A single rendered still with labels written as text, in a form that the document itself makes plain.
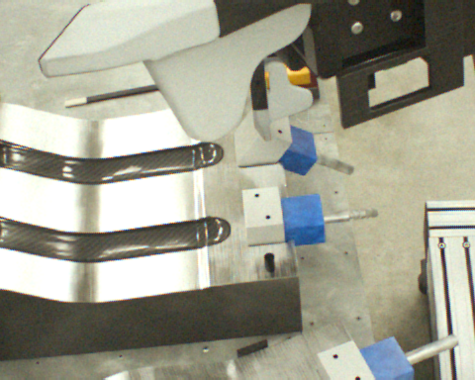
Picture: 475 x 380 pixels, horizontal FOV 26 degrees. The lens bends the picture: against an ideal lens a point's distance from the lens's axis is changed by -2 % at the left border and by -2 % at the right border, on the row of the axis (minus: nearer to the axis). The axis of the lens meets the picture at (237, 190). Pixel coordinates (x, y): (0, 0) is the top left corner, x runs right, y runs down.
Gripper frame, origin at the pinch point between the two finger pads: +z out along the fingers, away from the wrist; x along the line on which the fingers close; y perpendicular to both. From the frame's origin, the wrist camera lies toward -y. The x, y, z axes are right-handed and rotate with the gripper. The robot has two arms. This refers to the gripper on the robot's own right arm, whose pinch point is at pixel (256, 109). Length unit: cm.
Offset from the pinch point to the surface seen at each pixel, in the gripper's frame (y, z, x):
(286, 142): 2.6, 2.8, -2.4
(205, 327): -7.5, 12.1, -17.7
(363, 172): 23, 95, 81
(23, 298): -24.2, 4.6, -17.7
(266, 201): -0.1, 2.9, -10.2
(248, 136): -1.1, 3.0, -0.7
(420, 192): 35, 95, 73
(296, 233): 2.4, 4.9, -12.9
